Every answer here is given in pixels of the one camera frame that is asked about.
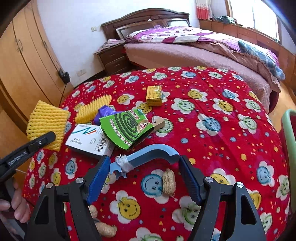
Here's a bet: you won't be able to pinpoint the blue curved plastic handle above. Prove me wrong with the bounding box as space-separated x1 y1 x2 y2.
109 144 180 180

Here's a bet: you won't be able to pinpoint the white medicine box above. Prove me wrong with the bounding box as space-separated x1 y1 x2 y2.
65 124 114 158

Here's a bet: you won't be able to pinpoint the green mosquito coil box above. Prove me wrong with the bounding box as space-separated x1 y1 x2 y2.
100 108 154 150

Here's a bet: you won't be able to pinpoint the person's left hand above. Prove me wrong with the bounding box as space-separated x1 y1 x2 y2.
0 179 30 223

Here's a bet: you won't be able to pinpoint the peanut in shell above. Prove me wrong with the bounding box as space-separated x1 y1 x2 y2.
162 169 176 197

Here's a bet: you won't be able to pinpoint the ginger root piece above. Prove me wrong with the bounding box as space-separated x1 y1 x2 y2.
88 205 117 237

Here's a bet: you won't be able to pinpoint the small brown cardboard piece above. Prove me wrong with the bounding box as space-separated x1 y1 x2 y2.
152 115 165 133

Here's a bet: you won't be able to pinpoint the yellow foam fruit net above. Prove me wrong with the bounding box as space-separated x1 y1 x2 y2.
26 100 70 152

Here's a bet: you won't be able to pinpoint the red smiley flower blanket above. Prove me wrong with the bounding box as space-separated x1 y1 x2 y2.
22 66 291 241

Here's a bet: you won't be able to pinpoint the purple plastic wrapper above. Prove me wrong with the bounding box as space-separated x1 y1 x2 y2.
93 105 120 126

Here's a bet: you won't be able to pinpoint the yellow small cardboard box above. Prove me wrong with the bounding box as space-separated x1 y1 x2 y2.
146 85 162 106

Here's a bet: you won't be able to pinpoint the light wooden wardrobe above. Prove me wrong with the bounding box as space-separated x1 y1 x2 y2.
1 1 74 157

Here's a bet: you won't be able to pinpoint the black charger plug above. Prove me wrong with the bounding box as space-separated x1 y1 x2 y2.
58 68 70 85

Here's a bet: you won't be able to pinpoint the green red round bin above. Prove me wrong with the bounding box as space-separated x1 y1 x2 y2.
279 109 296 213

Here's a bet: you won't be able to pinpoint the dark wooden nightstand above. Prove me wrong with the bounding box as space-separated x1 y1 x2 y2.
95 43 131 75

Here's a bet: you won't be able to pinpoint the pink bedspread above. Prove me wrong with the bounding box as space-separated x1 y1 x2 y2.
125 43 280 113

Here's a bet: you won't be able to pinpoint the blue plaid cloth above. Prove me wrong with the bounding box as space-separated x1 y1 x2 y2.
238 41 285 81

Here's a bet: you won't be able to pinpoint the pink cloth on nightstand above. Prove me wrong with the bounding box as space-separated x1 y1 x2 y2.
95 39 125 54

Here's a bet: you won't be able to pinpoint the dark wooden bed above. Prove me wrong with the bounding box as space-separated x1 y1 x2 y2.
101 7 280 114

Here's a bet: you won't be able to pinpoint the purple patterned quilt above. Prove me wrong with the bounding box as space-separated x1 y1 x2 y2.
125 25 280 68

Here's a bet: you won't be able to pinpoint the wooden window cabinet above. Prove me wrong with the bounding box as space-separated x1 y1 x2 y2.
199 20 295 90

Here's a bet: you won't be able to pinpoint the dark clothes pile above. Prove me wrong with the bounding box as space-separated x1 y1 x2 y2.
213 15 237 25

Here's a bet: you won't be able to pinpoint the red white curtain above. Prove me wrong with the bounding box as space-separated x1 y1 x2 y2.
195 0 213 20

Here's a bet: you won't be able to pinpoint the window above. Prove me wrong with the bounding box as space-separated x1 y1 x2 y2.
226 0 281 42

